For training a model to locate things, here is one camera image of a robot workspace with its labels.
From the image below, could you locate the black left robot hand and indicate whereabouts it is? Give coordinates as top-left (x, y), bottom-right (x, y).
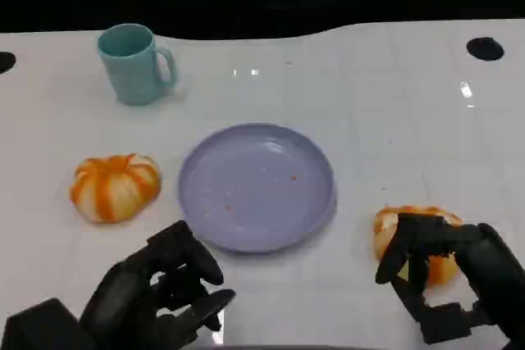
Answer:
top-left (80, 220), bottom-right (237, 350)

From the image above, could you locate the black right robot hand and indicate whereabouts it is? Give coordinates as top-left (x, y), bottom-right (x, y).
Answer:
top-left (375, 212), bottom-right (525, 345)

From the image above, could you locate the orange and white bread roll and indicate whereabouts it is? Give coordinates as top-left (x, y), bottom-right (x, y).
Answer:
top-left (372, 205), bottom-right (464, 289)
top-left (68, 153), bottom-right (162, 225)

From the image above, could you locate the lilac plate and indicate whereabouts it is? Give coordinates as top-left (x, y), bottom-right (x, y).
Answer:
top-left (177, 122), bottom-right (339, 255)

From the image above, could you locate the black table grommet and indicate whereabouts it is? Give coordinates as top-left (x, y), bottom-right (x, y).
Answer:
top-left (466, 37), bottom-right (505, 61)
top-left (0, 51), bottom-right (17, 75)

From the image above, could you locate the pale green mug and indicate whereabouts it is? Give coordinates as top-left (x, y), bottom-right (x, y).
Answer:
top-left (97, 23), bottom-right (179, 107)

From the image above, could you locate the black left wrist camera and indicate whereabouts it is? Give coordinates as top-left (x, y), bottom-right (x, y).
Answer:
top-left (0, 298), bottom-right (98, 350)

